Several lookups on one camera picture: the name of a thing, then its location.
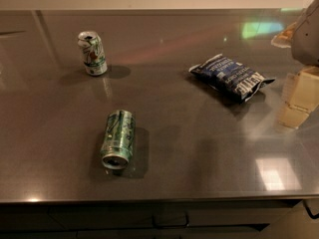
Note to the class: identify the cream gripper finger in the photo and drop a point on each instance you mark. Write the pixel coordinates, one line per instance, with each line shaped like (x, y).
(300, 96)
(284, 38)

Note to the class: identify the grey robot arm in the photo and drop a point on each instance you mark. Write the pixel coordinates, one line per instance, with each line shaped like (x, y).
(305, 40)

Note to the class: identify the white green upright soda can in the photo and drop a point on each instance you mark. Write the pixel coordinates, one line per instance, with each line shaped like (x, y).
(93, 56)

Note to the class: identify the blue chip bag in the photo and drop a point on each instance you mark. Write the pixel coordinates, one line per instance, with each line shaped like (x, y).
(234, 79)

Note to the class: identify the black drawer handle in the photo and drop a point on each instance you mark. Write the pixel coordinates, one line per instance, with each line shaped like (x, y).
(170, 220)

